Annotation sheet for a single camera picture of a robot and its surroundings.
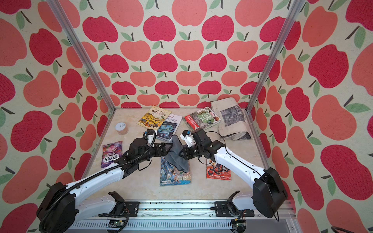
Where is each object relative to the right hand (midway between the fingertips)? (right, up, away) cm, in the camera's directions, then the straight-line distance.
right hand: (180, 156), depth 79 cm
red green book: (+16, +21, +33) cm, 42 cm away
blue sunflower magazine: (-6, -13, +7) cm, 16 cm away
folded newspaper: (+37, +21, +29) cm, 51 cm away
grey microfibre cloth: (-2, -1, -3) cm, 4 cm away
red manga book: (+22, -11, +8) cm, 26 cm away
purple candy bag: (-46, -1, +15) cm, 48 cm away
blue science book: (-11, +14, +29) cm, 34 cm away
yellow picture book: (-24, +23, +36) cm, 49 cm away
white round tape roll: (-43, +15, +23) cm, 51 cm away
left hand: (-6, +5, 0) cm, 8 cm away
